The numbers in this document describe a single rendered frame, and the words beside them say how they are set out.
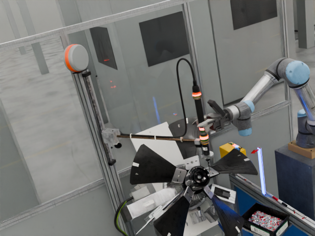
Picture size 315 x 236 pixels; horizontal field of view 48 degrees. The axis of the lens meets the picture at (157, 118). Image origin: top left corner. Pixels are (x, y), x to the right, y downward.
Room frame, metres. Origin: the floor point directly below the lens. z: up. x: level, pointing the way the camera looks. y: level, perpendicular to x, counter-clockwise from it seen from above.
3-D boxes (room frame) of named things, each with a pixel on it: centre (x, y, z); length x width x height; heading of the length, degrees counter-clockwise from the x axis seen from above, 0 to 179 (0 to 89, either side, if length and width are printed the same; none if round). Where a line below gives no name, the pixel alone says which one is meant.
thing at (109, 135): (2.02, 0.31, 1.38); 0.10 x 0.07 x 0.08; 57
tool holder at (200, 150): (1.68, -0.21, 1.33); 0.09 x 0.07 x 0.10; 57
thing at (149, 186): (2.15, 0.17, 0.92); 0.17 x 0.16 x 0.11; 22
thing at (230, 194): (1.73, -0.25, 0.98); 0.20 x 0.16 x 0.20; 22
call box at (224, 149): (2.09, -0.44, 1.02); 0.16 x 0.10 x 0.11; 22
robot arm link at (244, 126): (1.80, -0.46, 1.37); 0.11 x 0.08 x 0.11; 9
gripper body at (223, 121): (1.72, -0.32, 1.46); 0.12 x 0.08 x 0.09; 112
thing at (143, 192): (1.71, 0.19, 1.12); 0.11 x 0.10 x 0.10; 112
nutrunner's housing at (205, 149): (1.68, -0.22, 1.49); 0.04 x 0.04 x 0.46
